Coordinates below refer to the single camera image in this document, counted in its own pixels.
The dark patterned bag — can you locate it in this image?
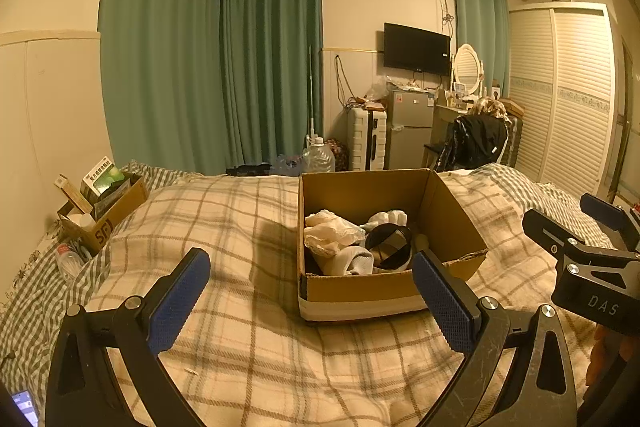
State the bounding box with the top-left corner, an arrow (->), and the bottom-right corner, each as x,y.
327,138 -> 350,172

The dark grey suitcase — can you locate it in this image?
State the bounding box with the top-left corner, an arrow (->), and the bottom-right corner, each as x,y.
502,114 -> 524,166

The grey small fridge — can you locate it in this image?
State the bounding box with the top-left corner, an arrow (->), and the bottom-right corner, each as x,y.
387,88 -> 436,170

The white oval mirror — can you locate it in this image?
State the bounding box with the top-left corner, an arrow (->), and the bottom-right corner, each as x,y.
452,43 -> 485,96

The white sock with green trim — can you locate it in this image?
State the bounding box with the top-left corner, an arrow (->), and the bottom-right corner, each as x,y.
366,208 -> 409,229

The clear water jug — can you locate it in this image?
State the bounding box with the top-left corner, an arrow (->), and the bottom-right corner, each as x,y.
302,136 -> 336,176

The black jacket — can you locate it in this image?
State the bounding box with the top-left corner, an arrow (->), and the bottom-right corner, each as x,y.
437,114 -> 509,170

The smartphone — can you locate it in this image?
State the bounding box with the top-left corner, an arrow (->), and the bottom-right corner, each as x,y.
10,389 -> 40,427

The white lace cloth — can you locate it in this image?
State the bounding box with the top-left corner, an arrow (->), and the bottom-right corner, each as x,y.
303,209 -> 367,258

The beige plaid blanket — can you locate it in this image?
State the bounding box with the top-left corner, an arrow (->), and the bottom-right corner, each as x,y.
82,174 -> 601,427

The person's right hand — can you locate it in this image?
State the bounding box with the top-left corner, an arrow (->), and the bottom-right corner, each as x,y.
587,323 -> 640,389

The green checked bed sheet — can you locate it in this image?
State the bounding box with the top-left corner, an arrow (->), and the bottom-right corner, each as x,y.
0,159 -> 621,358

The narrow green curtain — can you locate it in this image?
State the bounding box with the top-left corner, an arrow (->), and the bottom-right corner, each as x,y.
449,0 -> 511,100

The small brown cardboard box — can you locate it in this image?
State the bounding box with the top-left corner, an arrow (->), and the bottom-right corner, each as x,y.
56,172 -> 150,258

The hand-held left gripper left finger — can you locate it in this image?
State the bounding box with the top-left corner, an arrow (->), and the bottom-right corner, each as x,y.
45,248 -> 212,427

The wide green curtain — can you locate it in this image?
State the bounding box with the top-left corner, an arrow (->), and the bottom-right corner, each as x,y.
99,0 -> 231,174

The green and white box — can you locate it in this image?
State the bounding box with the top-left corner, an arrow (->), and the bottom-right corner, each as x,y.
80,155 -> 126,198

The blonde wig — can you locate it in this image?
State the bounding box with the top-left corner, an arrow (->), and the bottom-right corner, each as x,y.
470,98 -> 506,118

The beige slim box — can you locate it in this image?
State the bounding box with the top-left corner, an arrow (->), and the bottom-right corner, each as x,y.
55,175 -> 94,214

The white louvred wardrobe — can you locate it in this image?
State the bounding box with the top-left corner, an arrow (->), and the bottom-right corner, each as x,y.
507,2 -> 629,204

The clear plastic water bottle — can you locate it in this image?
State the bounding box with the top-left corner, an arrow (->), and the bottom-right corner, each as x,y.
56,243 -> 86,279

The black wall television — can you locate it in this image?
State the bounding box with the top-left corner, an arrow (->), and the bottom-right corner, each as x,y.
383,22 -> 452,76

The white ribbed sock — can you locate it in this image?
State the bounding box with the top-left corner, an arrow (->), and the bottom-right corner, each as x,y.
320,246 -> 375,277

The white dressing table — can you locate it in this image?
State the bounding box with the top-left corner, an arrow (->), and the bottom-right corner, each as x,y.
434,99 -> 481,144

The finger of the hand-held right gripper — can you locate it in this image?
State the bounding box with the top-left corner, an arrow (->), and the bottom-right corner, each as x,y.
522,208 -> 640,277
580,193 -> 640,253

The clear plastic bag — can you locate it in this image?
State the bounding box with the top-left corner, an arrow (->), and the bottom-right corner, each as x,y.
365,77 -> 391,100

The bluish plastic bag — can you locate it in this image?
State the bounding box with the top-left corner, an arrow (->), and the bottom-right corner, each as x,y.
272,155 -> 304,176

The white suitcase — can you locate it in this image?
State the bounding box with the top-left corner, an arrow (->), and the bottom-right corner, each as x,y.
347,107 -> 388,172

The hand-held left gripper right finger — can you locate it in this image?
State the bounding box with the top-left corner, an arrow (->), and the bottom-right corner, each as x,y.
411,251 -> 583,427

